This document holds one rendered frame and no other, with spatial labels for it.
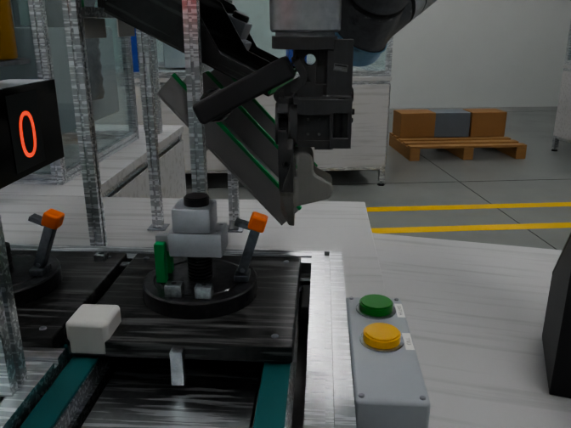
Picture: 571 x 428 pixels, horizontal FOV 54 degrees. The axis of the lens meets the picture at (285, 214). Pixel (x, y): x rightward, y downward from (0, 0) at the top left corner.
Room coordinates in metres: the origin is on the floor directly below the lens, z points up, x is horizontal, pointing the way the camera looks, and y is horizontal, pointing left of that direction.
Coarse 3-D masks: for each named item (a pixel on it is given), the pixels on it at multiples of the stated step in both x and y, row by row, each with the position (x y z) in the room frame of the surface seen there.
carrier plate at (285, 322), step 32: (224, 256) 0.75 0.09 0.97; (256, 256) 0.75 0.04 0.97; (128, 288) 0.64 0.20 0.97; (288, 288) 0.64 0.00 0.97; (128, 320) 0.56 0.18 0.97; (160, 320) 0.56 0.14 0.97; (192, 320) 0.56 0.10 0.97; (224, 320) 0.56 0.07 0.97; (256, 320) 0.56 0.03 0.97; (288, 320) 0.56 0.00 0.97; (128, 352) 0.52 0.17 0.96; (160, 352) 0.52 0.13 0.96; (192, 352) 0.51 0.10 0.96; (224, 352) 0.51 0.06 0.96; (256, 352) 0.51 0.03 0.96; (288, 352) 0.51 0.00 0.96
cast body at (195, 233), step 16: (176, 208) 0.62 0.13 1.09; (192, 208) 0.62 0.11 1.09; (208, 208) 0.62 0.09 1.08; (176, 224) 0.61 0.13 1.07; (192, 224) 0.61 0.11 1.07; (208, 224) 0.61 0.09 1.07; (224, 224) 0.65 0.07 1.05; (160, 240) 0.63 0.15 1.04; (176, 240) 0.61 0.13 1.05; (192, 240) 0.61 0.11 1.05; (208, 240) 0.61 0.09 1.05; (224, 240) 0.63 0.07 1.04; (192, 256) 0.61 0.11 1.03; (208, 256) 0.61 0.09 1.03
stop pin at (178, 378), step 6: (174, 348) 0.51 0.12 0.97; (180, 348) 0.51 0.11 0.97; (174, 354) 0.50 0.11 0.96; (180, 354) 0.50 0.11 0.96; (174, 360) 0.50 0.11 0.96; (180, 360) 0.50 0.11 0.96; (174, 366) 0.50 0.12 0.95; (180, 366) 0.50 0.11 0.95; (174, 372) 0.50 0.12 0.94; (180, 372) 0.50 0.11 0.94; (174, 378) 0.50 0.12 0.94; (180, 378) 0.50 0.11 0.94; (186, 378) 0.51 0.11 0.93; (174, 384) 0.50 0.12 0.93; (180, 384) 0.50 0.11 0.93
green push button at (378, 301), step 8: (368, 296) 0.62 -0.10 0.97; (376, 296) 0.62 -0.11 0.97; (384, 296) 0.62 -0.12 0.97; (360, 304) 0.60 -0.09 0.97; (368, 304) 0.60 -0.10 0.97; (376, 304) 0.60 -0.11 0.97; (384, 304) 0.60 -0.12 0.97; (392, 304) 0.60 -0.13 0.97; (368, 312) 0.59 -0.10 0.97; (376, 312) 0.59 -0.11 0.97; (384, 312) 0.59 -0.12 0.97
